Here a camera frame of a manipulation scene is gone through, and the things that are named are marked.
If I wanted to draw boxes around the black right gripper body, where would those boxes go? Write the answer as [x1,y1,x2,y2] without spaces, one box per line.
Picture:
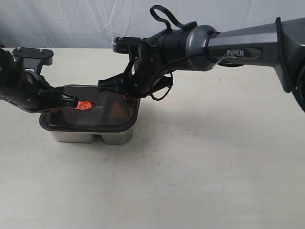
[98,45,173,98]

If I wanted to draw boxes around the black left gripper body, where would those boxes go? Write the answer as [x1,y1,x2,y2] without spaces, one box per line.
[0,78,79,113]

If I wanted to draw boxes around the yellow cheese block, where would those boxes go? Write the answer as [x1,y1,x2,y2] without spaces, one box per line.
[108,101,129,119]

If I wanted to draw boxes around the dark transparent lunch box lid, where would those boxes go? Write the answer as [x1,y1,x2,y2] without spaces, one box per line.
[39,84,140,132]

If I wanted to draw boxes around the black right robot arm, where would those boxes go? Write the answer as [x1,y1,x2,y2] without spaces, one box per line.
[98,18,305,108]

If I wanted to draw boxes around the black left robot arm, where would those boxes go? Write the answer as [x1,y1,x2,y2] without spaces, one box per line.
[0,47,79,113]

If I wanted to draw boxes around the stainless steel lunch box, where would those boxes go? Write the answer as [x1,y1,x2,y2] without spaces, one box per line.
[50,125,134,145]

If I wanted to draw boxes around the light blue backdrop cloth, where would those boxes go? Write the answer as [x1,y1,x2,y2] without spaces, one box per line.
[0,0,305,48]

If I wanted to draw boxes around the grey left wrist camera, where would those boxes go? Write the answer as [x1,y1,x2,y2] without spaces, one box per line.
[12,47,54,75]

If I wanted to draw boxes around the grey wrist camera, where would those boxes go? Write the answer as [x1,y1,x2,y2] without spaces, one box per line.
[12,47,54,75]
[112,37,146,60]

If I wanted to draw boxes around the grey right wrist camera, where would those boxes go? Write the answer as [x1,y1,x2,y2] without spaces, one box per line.
[112,37,146,60]

